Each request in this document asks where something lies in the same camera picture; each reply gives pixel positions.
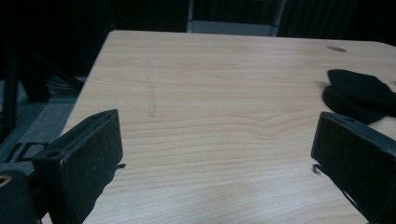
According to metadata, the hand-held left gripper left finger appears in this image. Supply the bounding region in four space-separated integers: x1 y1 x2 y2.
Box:
32 108 124 224

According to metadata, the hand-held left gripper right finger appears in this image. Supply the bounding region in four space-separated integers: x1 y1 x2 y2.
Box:
310 111 396 224

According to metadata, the black cloth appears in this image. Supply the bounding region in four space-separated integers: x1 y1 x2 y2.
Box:
322 68 396 125

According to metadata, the black stand pole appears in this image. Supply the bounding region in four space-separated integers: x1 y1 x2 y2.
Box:
1 55 21 141

